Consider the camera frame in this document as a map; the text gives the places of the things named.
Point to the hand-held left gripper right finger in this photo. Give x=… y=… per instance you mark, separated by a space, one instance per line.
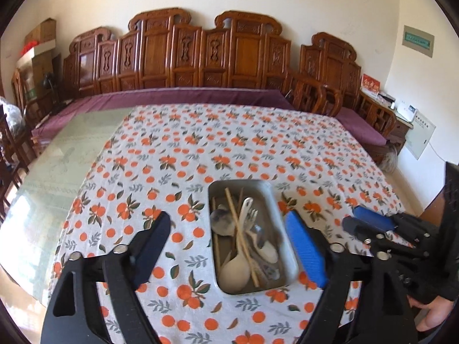
x=304 y=247

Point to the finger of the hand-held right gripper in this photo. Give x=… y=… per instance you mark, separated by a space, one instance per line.
x=353 y=227
x=373 y=218

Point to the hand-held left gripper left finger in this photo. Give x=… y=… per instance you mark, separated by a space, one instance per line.
x=154 y=245

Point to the rectangular metal tray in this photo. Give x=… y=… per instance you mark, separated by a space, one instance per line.
x=274 y=200

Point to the wooden chopstick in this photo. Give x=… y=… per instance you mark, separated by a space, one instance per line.
x=251 y=265

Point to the cream plastic fork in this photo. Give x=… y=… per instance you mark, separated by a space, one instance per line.
x=253 y=216

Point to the beige plastic spoon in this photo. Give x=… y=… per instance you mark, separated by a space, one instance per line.
x=233 y=272

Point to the person's right forearm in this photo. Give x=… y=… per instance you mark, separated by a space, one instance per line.
x=452 y=222

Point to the person's right hand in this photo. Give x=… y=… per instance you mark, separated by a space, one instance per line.
x=435 y=311

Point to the translucent plastic bag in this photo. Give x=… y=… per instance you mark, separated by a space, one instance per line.
x=389 y=159

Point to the purple armchair cushion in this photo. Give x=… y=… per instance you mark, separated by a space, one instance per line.
x=362 y=129

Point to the wooden side table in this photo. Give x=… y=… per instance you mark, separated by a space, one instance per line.
x=400 y=129

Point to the white desk device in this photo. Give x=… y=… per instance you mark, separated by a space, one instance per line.
x=407 y=111

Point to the orange print tablecloth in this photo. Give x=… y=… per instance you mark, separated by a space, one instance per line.
x=215 y=143

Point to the red sign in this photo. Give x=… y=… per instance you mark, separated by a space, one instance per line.
x=370 y=86

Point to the purple sofa cushion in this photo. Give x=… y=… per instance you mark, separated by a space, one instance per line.
x=143 y=97

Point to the carved wooden armchair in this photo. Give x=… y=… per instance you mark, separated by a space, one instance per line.
x=330 y=68

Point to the wooden dining chair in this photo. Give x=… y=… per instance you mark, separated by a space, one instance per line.
x=16 y=150

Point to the black lamp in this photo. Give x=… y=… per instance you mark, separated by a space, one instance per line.
x=49 y=86

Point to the carved wooden sofa bench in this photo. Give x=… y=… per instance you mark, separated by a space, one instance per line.
x=157 y=53

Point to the clear plastic bag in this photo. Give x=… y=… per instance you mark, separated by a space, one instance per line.
x=10 y=116

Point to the red packet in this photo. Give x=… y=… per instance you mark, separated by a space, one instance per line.
x=29 y=48

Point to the brown cardboard box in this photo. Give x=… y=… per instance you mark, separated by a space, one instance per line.
x=41 y=31

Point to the grey wall panel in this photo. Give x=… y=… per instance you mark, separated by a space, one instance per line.
x=423 y=136

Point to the wall box with green label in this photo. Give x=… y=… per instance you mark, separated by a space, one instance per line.
x=417 y=41

